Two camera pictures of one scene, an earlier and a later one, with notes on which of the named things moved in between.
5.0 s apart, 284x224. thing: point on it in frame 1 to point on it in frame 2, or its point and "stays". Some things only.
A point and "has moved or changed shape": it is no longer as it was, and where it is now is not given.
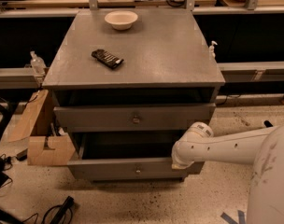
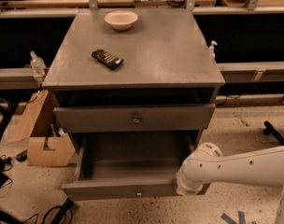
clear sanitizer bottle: [37, 63] stays
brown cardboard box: [48, 145] stays
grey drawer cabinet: [128, 96] stays
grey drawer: [129, 156] has moved or changed shape
